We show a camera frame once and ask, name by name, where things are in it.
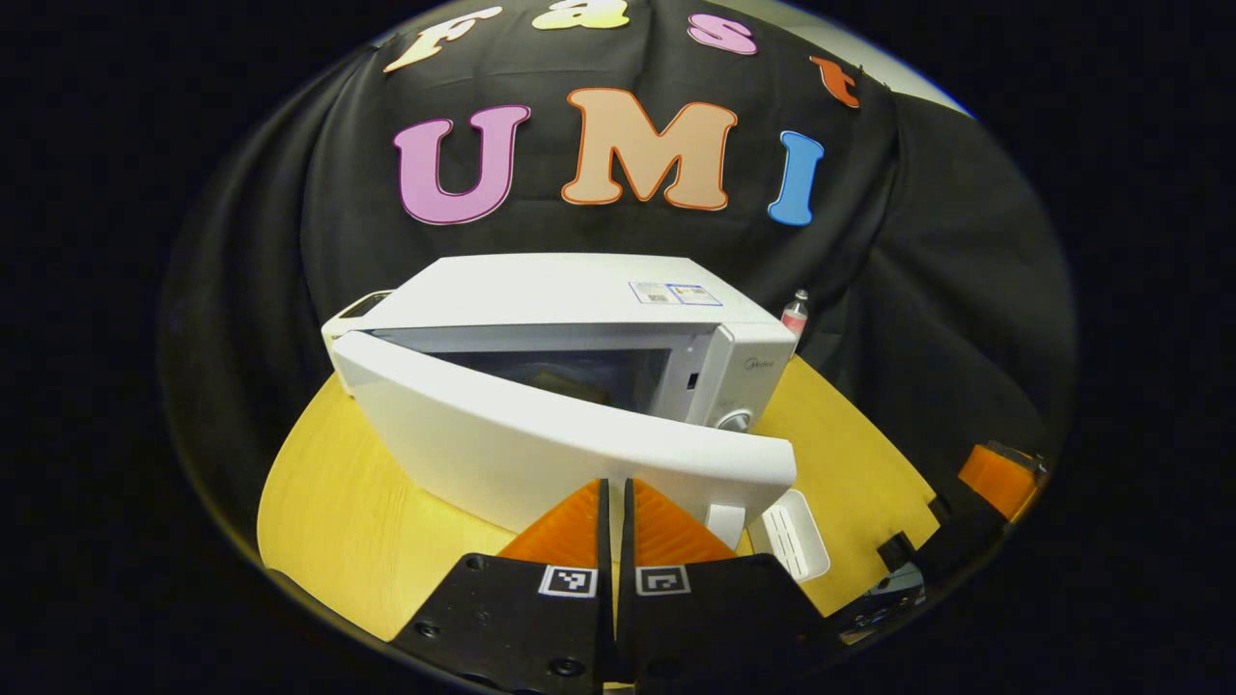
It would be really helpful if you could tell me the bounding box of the white microwave oven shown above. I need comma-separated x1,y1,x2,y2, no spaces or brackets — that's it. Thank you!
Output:
321,253,801,551

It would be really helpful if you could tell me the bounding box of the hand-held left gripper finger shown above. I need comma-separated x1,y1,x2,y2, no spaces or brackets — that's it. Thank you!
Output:
618,478,841,691
391,478,615,695

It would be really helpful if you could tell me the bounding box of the black backdrop cloth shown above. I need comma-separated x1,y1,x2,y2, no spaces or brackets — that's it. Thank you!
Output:
159,0,1078,542

